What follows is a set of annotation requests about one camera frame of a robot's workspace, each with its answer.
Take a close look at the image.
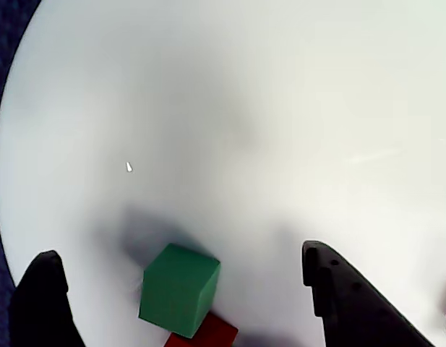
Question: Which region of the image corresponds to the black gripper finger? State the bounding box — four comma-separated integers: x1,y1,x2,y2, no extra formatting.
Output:
8,250,87,347
301,239,437,347

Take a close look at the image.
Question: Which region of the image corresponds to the green wooden cube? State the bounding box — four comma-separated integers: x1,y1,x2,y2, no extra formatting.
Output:
137,241,223,340

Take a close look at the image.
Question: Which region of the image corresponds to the white round plate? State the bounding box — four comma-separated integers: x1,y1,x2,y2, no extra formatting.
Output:
0,0,446,347

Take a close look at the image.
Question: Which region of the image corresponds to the blue woven tablecloth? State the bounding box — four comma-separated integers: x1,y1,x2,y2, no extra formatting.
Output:
0,0,42,347

